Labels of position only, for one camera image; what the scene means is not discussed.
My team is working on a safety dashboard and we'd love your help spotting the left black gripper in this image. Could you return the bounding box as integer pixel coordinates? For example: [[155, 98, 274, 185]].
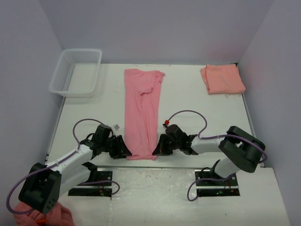
[[101, 135, 131, 159]]

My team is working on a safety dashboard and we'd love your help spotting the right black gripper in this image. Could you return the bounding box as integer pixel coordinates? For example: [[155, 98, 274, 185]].
[[154, 134, 182, 156]]

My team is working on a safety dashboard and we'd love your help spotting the pink t shirt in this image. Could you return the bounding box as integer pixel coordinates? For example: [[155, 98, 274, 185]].
[[124, 69, 165, 160]]

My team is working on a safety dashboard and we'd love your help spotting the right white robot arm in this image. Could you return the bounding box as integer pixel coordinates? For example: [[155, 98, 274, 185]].
[[152, 124, 268, 185]]

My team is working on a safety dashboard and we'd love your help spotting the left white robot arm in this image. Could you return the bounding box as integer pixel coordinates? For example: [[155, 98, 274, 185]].
[[18, 124, 132, 214]]

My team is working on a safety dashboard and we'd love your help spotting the white plastic basket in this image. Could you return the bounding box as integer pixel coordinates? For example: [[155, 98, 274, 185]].
[[49, 48, 102, 98]]

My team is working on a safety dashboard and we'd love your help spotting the crumpled salmon shirt pile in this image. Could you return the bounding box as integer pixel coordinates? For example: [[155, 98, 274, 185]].
[[13, 202, 75, 226]]

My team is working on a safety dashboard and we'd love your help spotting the folded salmon t shirt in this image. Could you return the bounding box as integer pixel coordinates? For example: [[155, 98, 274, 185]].
[[200, 64, 246, 94]]

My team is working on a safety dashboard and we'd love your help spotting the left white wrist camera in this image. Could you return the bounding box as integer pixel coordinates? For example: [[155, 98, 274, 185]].
[[112, 124, 120, 131]]

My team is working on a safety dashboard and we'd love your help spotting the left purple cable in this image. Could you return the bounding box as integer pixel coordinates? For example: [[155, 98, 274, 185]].
[[6, 119, 120, 215]]

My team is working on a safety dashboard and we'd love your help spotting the purple cable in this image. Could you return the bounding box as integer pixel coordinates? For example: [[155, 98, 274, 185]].
[[162, 110, 269, 202], [6, 119, 120, 215]]

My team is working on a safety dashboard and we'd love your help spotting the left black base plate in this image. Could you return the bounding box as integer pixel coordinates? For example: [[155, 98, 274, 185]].
[[68, 169, 113, 198]]

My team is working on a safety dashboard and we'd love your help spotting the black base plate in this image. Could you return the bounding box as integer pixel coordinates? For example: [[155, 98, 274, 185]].
[[196, 174, 240, 197], [68, 169, 113, 198]]

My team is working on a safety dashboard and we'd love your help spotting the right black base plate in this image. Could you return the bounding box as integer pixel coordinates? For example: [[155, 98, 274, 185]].
[[196, 174, 240, 197]]

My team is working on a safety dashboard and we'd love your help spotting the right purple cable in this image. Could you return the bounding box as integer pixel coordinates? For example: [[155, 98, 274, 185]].
[[162, 110, 269, 202]]

